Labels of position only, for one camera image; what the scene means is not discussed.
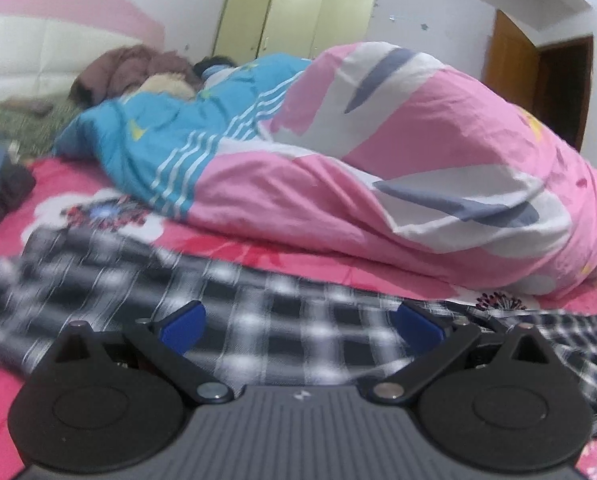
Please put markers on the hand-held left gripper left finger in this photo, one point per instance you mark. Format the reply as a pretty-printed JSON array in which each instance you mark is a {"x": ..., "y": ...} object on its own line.
[{"x": 183, "y": 327}]

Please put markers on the plaid green blanket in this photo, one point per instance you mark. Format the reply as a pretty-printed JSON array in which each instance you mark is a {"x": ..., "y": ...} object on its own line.
[{"x": 33, "y": 127}]

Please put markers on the brown jacket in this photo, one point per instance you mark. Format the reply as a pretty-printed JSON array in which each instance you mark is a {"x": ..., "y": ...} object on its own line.
[{"x": 123, "y": 70}]

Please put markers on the pink floral bed sheet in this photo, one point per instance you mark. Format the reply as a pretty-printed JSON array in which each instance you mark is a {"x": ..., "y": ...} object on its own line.
[{"x": 53, "y": 177}]

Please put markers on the brown wooden door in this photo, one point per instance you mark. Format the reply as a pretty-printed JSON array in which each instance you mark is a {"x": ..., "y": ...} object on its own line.
[{"x": 523, "y": 90}]

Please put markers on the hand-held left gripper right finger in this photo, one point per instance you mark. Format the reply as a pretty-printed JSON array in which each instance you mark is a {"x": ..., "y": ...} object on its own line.
[{"x": 418, "y": 327}]

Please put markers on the yellow green wardrobe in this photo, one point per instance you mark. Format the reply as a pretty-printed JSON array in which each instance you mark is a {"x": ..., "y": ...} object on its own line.
[{"x": 293, "y": 15}]

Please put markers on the black white plaid shirt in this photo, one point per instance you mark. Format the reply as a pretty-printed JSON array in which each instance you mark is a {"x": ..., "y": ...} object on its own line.
[{"x": 288, "y": 310}]

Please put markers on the pink white bed headboard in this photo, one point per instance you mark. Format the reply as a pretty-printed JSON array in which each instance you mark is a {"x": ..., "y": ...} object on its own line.
[{"x": 28, "y": 55}]

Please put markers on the dark cloth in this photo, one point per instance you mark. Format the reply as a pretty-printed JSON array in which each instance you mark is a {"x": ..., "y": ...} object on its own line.
[{"x": 13, "y": 195}]

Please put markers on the beige plush cloth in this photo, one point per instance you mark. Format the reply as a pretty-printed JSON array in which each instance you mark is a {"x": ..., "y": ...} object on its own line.
[{"x": 166, "y": 85}]

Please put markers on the pink and blue patterned quilt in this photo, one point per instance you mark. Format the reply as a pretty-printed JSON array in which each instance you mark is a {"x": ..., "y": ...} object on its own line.
[{"x": 428, "y": 135}]

